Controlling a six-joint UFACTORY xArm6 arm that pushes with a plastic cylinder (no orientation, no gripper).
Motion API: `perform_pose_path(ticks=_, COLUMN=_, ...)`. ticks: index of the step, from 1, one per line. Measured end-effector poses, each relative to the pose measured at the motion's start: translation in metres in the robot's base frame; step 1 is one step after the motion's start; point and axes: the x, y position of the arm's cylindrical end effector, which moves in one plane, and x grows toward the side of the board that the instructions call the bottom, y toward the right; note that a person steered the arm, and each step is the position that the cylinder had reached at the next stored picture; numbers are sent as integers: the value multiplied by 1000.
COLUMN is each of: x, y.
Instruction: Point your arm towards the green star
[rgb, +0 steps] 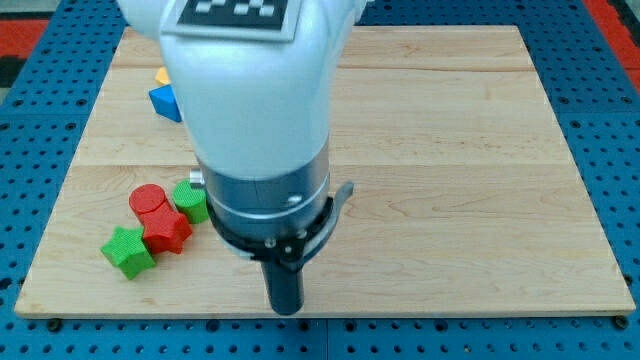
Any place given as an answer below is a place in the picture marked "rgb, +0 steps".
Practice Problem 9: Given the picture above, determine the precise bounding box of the black white fiducial marker tag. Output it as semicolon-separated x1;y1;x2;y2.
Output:
160;0;302;42

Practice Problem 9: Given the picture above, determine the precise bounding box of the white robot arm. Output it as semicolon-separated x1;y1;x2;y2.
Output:
119;0;366;259

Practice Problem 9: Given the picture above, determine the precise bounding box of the wooden board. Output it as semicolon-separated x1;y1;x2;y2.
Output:
15;26;636;319

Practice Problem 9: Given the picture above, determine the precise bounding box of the green star block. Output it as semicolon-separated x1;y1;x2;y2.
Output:
100;226;156;280

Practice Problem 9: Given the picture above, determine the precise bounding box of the blue block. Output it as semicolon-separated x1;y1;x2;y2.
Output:
148;85;182;123

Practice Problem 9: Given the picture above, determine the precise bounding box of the red star block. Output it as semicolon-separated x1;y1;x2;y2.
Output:
138;204;193;254

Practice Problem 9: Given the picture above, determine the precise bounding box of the green cylinder block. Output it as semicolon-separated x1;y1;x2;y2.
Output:
171;179;209;224

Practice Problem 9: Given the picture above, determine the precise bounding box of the black cylindrical pointer tool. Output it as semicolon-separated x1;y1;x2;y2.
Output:
207;182;354;315

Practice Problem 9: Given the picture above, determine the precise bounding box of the yellow block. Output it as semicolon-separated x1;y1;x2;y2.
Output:
155;67;171;86

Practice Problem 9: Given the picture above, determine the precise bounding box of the red cylinder block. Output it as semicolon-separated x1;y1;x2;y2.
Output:
128;183;167;218

